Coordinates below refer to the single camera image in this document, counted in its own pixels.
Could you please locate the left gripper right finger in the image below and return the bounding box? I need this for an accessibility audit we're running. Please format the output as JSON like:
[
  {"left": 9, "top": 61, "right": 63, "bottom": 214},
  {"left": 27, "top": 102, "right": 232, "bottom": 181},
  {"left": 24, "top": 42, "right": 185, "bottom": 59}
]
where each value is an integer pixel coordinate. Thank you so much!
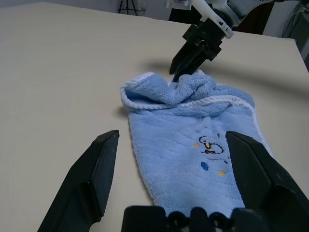
[{"left": 225, "top": 131, "right": 309, "bottom": 232}]

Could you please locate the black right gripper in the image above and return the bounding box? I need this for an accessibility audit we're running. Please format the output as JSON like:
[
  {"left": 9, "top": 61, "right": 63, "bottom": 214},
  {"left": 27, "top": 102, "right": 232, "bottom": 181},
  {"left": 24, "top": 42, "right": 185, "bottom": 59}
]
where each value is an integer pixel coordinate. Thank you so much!
[{"left": 169, "top": 18, "right": 224, "bottom": 82}]

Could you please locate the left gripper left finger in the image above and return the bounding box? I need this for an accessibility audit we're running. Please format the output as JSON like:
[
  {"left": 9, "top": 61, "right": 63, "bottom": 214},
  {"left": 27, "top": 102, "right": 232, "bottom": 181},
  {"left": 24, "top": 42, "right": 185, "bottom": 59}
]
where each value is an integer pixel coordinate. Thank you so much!
[{"left": 36, "top": 130, "right": 120, "bottom": 232}]

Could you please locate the light blue embroidered towel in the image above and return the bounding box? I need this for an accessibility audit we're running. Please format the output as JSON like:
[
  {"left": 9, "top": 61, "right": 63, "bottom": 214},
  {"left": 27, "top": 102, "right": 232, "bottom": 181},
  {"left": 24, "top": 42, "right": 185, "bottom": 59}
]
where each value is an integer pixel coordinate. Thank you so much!
[{"left": 120, "top": 69, "right": 276, "bottom": 218}]

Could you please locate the black tripod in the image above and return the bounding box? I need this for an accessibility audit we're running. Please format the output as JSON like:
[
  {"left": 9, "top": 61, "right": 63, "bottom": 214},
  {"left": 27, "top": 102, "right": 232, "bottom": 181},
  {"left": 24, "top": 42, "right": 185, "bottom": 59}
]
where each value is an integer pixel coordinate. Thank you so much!
[{"left": 117, "top": 0, "right": 141, "bottom": 16}]

